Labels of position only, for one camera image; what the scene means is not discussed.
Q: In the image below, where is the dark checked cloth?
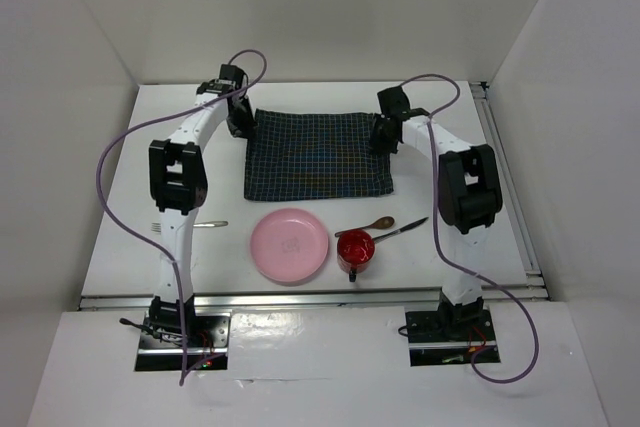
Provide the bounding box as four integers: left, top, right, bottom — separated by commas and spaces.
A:
244, 110, 394, 202

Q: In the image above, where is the red mug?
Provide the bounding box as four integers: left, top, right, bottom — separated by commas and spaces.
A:
337, 229, 375, 283

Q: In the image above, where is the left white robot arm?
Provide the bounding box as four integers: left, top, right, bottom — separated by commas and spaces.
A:
149, 64, 256, 346

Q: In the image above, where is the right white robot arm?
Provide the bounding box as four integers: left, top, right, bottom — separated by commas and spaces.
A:
370, 86, 503, 339

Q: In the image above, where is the wooden spoon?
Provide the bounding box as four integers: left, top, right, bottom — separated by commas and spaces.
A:
354, 216, 395, 230

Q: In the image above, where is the steel knife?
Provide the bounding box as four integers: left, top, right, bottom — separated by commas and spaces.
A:
372, 217, 429, 243

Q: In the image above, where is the pink plate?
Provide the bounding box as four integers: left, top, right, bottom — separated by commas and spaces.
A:
249, 208, 329, 285

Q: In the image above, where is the steel fork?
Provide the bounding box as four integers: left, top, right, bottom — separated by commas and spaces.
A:
150, 221, 229, 234

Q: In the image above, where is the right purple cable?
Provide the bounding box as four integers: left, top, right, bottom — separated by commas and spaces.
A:
397, 74, 541, 384

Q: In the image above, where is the purple cable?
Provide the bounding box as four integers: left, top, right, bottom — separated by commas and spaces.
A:
94, 49, 269, 387
397, 74, 541, 384

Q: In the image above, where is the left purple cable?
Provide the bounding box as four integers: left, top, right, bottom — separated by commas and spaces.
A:
94, 49, 269, 387

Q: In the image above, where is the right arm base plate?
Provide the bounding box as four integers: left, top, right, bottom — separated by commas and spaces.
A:
397, 309, 500, 367

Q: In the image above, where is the aluminium front rail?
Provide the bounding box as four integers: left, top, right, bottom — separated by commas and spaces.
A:
79, 288, 440, 311

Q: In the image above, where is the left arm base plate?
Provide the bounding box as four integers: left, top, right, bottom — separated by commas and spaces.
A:
134, 310, 232, 372

